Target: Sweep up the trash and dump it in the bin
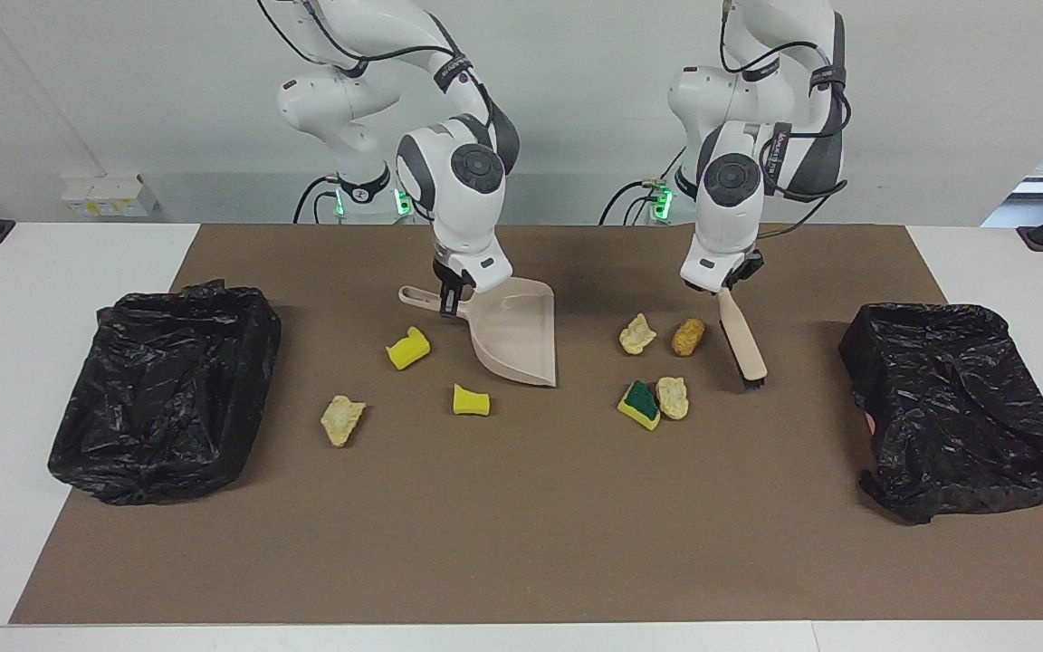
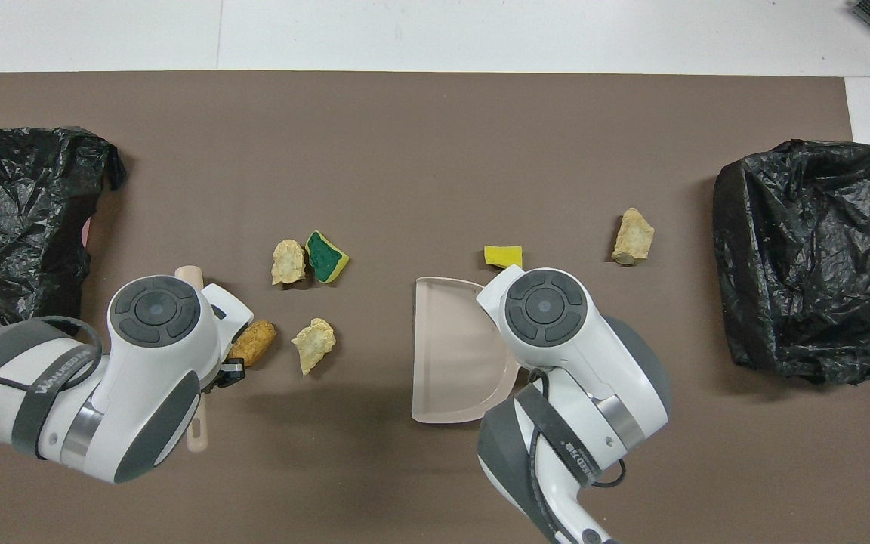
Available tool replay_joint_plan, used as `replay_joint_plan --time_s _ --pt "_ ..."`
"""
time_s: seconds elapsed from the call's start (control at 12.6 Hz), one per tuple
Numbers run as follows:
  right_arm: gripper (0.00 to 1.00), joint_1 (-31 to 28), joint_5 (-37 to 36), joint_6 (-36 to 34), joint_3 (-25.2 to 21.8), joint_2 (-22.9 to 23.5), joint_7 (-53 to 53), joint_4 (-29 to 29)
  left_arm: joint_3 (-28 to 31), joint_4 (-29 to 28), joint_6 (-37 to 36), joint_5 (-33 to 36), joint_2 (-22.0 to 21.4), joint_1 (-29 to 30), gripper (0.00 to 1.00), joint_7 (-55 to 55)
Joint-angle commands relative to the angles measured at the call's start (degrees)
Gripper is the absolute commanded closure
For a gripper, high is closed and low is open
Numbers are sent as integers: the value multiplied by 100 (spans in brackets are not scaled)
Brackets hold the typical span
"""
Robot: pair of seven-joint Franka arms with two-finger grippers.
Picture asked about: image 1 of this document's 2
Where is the black bag bin pink edge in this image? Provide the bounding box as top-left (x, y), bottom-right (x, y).
top-left (838, 302), bottom-right (1043, 524)

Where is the green and yellow sponge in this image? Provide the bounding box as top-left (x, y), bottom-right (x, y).
top-left (617, 380), bottom-right (662, 432)

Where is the pale angular bread chunk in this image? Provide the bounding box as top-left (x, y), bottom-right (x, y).
top-left (321, 395), bottom-right (367, 448)

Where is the brown table mat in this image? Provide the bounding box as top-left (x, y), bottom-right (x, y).
top-left (10, 224), bottom-right (1043, 626)

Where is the beige plastic dustpan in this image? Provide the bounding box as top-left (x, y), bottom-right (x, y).
top-left (397, 278), bottom-right (559, 388)

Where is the white power strip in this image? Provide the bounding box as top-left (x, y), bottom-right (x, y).
top-left (62, 174), bottom-right (158, 218)

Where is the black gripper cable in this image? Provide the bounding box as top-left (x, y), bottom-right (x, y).
top-left (719, 0), bottom-right (850, 242)
top-left (257, 0), bottom-right (497, 129)

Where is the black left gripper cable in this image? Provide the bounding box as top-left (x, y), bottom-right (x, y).
top-left (719, 0), bottom-right (850, 242)

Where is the golden brown bread roll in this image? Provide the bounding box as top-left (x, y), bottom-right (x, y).
top-left (671, 318), bottom-right (706, 358)

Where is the black bag lined bin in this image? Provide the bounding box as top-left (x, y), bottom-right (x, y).
top-left (47, 280), bottom-right (282, 506)

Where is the pale bread slice piece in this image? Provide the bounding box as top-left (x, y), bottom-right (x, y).
top-left (619, 312), bottom-right (657, 356)

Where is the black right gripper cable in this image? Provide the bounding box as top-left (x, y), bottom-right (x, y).
top-left (257, 0), bottom-right (497, 129)

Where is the large notched yellow sponge piece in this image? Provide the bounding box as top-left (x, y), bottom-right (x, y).
top-left (386, 326), bottom-right (432, 370)

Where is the black base cable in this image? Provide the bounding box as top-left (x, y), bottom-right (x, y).
top-left (598, 145), bottom-right (696, 225)
top-left (293, 175), bottom-right (341, 225)

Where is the pale rounded bread piece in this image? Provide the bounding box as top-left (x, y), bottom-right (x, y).
top-left (655, 376), bottom-right (691, 421)

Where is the beige hand brush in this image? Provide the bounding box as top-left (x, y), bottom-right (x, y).
top-left (716, 288), bottom-right (769, 392)

